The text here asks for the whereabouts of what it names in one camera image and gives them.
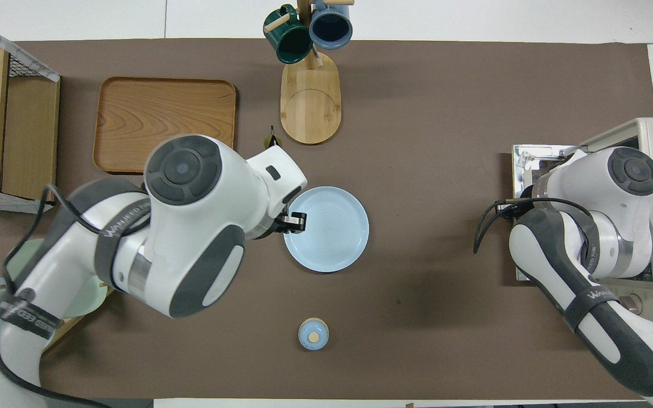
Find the wooden serving tray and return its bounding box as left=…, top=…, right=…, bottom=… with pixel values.
left=93, top=76, right=238, bottom=175

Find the wooden plate rack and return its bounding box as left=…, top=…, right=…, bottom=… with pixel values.
left=42, top=276, right=123, bottom=355

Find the dark green mug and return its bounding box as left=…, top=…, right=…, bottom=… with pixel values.
left=263, top=5, right=314, bottom=65

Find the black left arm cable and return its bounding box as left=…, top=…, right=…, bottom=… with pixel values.
left=0, top=184, right=152, bottom=408

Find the pale green plate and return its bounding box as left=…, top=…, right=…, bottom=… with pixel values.
left=6, top=238, right=107, bottom=319

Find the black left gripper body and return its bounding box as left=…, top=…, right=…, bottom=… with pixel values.
left=256, top=211, right=308, bottom=239

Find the blue mug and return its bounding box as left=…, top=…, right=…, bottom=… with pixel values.
left=308, top=0, right=354, bottom=50

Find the brown table mat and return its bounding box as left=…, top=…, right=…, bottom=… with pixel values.
left=0, top=39, right=653, bottom=400

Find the wooden shelf with wire mesh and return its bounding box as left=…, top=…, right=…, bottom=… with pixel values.
left=0, top=12, right=62, bottom=215

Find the wooden mug tree stand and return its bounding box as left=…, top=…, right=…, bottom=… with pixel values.
left=263, top=0, right=355, bottom=146

